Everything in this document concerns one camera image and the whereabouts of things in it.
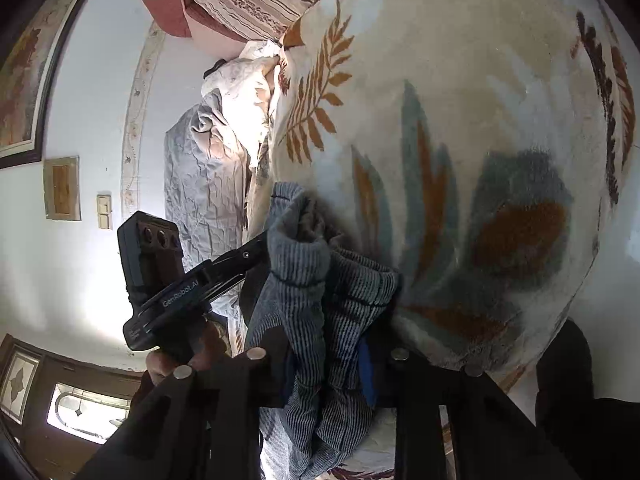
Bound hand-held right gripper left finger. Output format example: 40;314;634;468
75;339;293;480

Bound leaf print blanket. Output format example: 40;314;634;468
230;0;638;480

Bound grey crumpled bed sheet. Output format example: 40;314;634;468
163;89;252;281

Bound white crumpled duvet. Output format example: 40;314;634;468
201;39;292;223

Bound person's left hand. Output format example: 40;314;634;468
144;316;232;387

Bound beige light switch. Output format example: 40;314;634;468
96;193;114;231

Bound small wooden framed picture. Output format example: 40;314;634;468
42;155;81;221

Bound large dark framed picture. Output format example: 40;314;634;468
0;0;107;171

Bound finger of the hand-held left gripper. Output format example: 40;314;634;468
204;232;272;307

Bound pink and red pillow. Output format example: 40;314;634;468
134;0;253;59

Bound wooden door with glass panels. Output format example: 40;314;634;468
0;332;148;480

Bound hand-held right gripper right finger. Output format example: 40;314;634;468
359;344;583;480

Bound striped blue-grey pants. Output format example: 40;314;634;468
239;181;402;480

